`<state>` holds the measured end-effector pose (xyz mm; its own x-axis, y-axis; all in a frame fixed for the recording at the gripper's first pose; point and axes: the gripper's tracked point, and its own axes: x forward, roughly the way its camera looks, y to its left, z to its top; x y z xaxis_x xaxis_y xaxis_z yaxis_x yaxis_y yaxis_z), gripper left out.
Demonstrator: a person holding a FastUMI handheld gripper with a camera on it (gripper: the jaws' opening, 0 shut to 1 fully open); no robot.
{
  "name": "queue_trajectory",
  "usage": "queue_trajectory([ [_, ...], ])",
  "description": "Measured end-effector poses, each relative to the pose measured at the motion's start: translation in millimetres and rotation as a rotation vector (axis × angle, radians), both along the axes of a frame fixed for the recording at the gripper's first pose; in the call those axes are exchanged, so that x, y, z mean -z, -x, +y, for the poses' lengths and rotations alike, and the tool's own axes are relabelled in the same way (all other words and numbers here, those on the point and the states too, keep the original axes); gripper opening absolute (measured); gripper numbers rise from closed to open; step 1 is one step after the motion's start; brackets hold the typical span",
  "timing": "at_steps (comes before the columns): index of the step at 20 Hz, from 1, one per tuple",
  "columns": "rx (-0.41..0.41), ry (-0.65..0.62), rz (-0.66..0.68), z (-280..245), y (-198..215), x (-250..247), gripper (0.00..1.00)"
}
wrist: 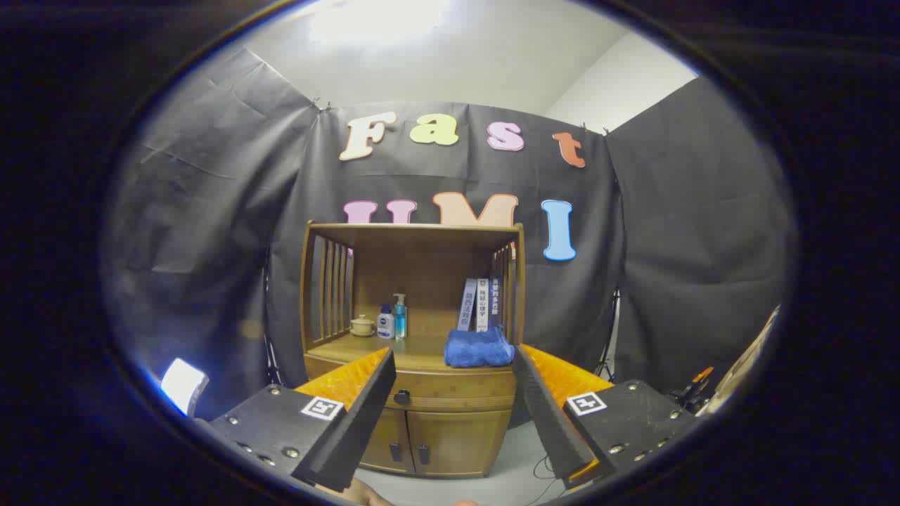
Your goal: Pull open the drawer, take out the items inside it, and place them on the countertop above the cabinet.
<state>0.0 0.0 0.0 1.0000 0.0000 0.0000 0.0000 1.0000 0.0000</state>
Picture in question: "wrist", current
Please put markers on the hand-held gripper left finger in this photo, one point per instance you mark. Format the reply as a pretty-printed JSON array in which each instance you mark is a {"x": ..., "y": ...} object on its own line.
[{"x": 365, "y": 414}]

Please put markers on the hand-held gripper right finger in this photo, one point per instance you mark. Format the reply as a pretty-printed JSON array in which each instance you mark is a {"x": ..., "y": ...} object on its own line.
[{"x": 541, "y": 407}]

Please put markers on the wooden drawer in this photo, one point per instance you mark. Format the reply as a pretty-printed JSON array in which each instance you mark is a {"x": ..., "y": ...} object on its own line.
[{"x": 450, "y": 390}]

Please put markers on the wooden countertop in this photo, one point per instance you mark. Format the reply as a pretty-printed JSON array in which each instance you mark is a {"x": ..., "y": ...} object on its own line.
[{"x": 422, "y": 351}]

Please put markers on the wooden cabinet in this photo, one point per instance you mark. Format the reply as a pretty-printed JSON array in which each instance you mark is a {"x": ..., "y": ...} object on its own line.
[{"x": 422, "y": 267}]

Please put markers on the blue towel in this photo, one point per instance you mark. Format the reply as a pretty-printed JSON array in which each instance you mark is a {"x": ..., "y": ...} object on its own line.
[{"x": 478, "y": 348}]

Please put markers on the beige lidded cup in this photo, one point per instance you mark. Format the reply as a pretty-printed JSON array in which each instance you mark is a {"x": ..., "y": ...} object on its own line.
[{"x": 363, "y": 327}]

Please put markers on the white bottle with blue cap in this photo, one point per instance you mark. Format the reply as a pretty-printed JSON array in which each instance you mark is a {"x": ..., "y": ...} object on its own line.
[{"x": 385, "y": 327}]

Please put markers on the black light stand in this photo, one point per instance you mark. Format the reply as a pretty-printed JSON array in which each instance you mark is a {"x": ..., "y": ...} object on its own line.
[
  {"x": 610, "y": 337},
  {"x": 271, "y": 362}
]

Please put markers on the blue pump bottle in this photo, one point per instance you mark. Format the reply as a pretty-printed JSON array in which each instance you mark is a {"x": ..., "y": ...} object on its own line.
[{"x": 400, "y": 322}]

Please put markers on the dark blue book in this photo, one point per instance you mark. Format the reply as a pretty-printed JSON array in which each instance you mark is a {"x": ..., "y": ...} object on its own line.
[{"x": 494, "y": 302}]

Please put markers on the white book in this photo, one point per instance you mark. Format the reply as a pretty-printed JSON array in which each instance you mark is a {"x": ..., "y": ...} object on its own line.
[{"x": 482, "y": 306}]

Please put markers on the grey book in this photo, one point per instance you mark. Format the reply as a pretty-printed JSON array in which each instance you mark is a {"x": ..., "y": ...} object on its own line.
[{"x": 467, "y": 306}]

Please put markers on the orange and black clamp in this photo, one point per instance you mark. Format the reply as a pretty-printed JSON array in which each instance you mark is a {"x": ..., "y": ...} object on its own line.
[{"x": 692, "y": 390}]

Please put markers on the white light panel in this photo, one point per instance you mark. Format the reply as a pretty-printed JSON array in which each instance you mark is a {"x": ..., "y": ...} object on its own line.
[{"x": 184, "y": 385}]

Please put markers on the wooden board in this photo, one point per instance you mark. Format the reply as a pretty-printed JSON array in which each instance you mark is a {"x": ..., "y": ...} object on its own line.
[{"x": 745, "y": 358}]

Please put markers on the black backdrop cloth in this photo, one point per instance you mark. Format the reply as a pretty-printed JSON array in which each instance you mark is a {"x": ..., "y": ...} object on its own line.
[{"x": 211, "y": 211}]

